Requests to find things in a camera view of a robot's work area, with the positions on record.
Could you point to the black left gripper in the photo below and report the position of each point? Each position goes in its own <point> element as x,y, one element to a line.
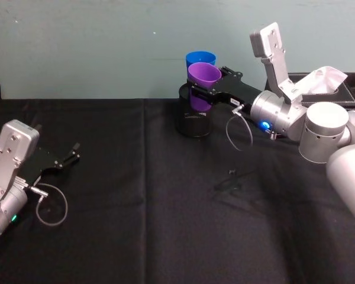
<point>44,159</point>

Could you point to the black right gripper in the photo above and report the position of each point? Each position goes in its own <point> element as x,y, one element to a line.
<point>239,91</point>

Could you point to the purple plastic cup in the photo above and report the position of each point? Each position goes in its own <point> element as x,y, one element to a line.
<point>202,74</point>

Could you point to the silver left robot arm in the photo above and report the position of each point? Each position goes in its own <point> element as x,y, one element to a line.
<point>9,154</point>

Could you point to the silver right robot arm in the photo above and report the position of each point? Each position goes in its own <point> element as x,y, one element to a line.
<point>322,130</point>

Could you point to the blue plastic cup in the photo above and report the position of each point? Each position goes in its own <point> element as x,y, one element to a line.
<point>199,57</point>

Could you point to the black cylindrical container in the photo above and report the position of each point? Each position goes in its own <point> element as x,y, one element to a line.
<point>192,124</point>

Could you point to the white tissue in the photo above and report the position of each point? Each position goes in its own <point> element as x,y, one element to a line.
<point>322,81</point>

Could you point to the black table cloth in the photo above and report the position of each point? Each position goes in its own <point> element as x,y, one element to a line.
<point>136,207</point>

